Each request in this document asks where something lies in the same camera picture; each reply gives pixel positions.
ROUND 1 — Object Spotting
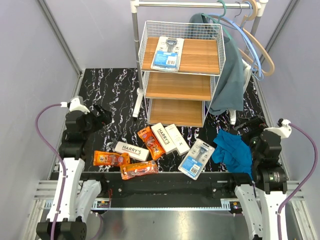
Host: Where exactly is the orange razor bag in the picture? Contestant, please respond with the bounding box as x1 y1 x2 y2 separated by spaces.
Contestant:
120 160 158 180
137 126 165 160
93 151 130 167

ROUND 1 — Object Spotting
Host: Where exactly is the white harry's box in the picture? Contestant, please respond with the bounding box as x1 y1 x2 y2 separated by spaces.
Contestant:
151 122 176 154
113 141 150 162

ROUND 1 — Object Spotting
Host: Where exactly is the blue razor blister pack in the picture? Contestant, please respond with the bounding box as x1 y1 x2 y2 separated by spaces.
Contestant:
178 139 215 181

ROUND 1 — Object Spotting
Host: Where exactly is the orange razor bag front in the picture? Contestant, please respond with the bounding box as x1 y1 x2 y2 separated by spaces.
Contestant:
120 160 158 180

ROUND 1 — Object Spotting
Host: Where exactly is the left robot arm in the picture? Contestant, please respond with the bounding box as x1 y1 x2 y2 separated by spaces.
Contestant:
36 103 112 240

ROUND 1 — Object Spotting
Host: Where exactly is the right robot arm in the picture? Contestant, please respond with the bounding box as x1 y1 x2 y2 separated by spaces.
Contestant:
227 116 288 240

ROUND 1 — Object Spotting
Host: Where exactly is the blue crumpled cloth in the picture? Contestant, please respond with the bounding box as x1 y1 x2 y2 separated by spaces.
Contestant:
211 129 253 180

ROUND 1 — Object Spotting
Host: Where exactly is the grey-green hanging shirt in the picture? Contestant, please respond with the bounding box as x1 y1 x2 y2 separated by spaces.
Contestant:
188 13 245 116

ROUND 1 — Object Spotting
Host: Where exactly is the light blue hanger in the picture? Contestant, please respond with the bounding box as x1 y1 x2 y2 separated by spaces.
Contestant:
201 0 264 81

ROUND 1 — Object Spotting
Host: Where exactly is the white towel on rack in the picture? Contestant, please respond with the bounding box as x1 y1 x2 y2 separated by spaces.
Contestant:
242 60 252 92

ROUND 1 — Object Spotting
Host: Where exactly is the beige wooden hanger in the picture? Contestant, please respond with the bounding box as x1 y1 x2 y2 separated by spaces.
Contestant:
207 0 276 77

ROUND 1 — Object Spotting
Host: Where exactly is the white H logo box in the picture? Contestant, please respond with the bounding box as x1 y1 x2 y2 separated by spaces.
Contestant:
165 124 190 156

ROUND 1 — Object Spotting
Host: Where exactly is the green hanger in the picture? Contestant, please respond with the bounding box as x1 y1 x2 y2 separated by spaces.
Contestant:
201 0 233 41

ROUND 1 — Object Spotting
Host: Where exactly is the metal clothes rack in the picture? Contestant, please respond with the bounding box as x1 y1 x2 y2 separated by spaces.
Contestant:
129 0 270 125

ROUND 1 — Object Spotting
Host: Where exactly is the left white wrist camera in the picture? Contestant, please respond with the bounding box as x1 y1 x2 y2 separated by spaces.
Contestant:
60 96 90 114

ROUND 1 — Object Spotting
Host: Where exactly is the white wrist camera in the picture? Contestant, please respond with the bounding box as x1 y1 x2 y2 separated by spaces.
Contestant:
264 118 292 139
60 96 90 114

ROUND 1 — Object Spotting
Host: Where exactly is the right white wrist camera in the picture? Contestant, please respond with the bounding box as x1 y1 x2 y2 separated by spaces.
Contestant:
264 118 292 139

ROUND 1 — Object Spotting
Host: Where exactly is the white wire shelf cart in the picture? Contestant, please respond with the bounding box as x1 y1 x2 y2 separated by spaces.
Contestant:
137 20 226 128

